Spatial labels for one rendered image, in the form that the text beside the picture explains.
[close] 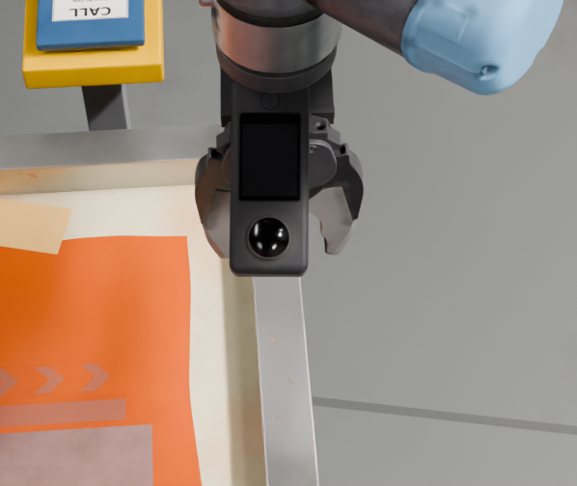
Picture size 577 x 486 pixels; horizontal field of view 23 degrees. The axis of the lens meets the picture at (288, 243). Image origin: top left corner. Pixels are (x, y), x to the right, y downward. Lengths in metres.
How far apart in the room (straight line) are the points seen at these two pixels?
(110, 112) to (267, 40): 0.67
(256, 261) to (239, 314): 0.33
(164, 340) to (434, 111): 1.47
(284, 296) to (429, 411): 1.10
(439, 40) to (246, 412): 0.49
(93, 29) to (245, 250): 0.55
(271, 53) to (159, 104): 1.77
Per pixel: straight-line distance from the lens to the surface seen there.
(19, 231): 1.20
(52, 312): 1.15
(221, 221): 0.93
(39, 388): 1.12
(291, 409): 1.05
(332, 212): 0.92
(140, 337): 1.13
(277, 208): 0.82
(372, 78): 2.58
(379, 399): 2.19
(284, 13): 0.76
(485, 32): 0.67
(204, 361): 1.12
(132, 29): 1.32
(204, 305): 1.14
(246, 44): 0.78
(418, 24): 0.68
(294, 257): 0.81
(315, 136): 0.86
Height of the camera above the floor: 1.92
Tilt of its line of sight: 55 degrees down
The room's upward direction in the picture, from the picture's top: straight up
